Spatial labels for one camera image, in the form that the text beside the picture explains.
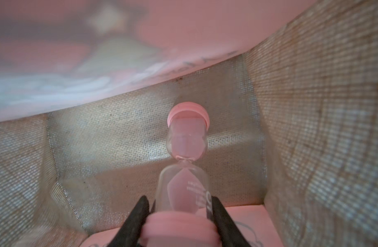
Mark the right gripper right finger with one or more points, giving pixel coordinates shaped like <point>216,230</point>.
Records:
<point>229,233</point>

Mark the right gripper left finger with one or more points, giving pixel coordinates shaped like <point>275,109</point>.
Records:
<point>129,233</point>

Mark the pink hourglass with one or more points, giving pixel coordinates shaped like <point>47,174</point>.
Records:
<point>182,214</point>

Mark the red burlap canvas bag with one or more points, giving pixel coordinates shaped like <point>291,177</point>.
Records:
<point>291,89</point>

